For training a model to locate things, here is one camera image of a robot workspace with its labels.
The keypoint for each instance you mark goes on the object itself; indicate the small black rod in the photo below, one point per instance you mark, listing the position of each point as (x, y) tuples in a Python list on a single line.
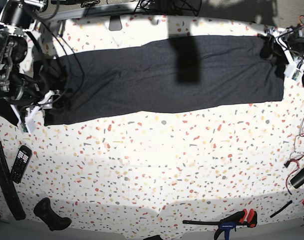
[(281, 209)]

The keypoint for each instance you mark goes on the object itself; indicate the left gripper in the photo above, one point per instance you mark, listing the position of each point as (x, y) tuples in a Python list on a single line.
[(280, 68)]

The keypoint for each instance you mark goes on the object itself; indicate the black folded cloth strip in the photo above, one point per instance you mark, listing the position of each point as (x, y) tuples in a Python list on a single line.
[(7, 113)]

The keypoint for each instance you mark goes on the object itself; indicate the grey monitor stand base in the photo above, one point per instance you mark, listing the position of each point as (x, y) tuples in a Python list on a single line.
[(115, 23)]

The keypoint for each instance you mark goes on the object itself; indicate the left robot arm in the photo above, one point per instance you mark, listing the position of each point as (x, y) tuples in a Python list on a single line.
[(287, 46)]

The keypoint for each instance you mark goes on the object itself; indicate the dark grey T-shirt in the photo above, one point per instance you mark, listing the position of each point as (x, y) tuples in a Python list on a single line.
[(174, 75)]

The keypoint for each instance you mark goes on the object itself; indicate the long black tube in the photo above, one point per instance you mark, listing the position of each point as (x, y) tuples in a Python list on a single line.
[(9, 192)]

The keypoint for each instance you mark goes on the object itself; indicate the black cylinder right edge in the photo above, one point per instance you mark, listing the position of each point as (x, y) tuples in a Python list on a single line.
[(298, 180)]

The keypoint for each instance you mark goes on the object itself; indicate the black TV remote control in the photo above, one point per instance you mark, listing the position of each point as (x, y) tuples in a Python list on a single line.
[(20, 164)]

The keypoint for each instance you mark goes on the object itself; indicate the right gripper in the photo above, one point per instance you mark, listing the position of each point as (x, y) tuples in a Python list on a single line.
[(25, 114)]

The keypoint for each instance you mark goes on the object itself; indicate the black game controller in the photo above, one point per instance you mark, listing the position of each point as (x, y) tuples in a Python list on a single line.
[(54, 222)]

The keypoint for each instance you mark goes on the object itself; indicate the black blue bar clamp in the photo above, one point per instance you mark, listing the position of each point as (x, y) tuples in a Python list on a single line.
[(240, 218)]

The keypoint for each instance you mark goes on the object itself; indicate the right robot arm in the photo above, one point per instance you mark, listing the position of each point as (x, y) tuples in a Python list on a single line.
[(24, 95)]

